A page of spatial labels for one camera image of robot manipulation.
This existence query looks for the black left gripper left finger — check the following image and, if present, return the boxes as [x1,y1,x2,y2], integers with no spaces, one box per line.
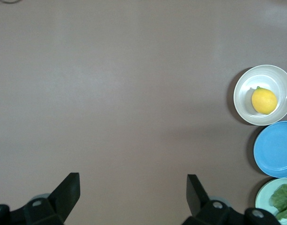
[0,172,81,225]

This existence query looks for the yellow lemon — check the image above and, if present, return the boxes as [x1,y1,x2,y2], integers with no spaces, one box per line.
[251,86,279,115]

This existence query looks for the pale green plate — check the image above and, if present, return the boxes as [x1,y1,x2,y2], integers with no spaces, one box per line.
[255,177,287,224]

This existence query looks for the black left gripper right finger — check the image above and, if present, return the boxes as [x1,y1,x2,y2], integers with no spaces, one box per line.
[182,174,280,225]

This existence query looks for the blue plate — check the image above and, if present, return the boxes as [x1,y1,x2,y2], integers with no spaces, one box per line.
[253,120,287,178]

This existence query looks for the white bowl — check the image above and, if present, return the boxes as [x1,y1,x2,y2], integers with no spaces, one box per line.
[233,64,287,126]

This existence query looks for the green lettuce leaf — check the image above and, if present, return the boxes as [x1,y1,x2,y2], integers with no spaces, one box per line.
[269,183,287,221]

